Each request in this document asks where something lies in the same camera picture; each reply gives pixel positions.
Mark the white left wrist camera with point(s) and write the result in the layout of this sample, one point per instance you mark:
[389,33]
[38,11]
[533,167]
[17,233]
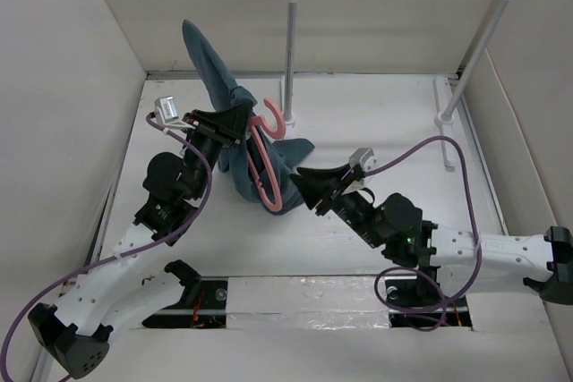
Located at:
[166,113]

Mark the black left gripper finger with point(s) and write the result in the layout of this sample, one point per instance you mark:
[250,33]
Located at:
[234,118]
[232,133]

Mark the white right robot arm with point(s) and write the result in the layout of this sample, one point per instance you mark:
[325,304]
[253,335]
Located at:
[435,261]

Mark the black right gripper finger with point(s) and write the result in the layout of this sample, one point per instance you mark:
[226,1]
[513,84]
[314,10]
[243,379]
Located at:
[310,190]
[323,174]

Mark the white metal clothes rack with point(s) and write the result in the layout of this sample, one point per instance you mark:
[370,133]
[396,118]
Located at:
[443,38]

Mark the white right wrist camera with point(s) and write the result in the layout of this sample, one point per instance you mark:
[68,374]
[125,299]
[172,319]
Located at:
[362,161]

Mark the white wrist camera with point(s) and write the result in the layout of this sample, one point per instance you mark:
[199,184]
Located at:
[362,161]
[166,113]

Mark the pink plastic hanger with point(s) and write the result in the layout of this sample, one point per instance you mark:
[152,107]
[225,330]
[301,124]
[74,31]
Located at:
[275,204]

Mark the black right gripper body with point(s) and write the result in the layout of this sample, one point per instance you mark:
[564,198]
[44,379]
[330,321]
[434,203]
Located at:
[322,206]

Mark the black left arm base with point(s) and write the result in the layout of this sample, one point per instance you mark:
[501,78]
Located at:
[206,310]

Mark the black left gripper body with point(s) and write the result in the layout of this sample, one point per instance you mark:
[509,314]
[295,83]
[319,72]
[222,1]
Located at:
[209,130]

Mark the blue t shirt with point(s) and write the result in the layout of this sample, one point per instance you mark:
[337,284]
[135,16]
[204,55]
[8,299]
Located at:
[225,92]

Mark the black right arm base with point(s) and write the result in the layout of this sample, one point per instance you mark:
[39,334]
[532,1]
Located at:
[414,300]

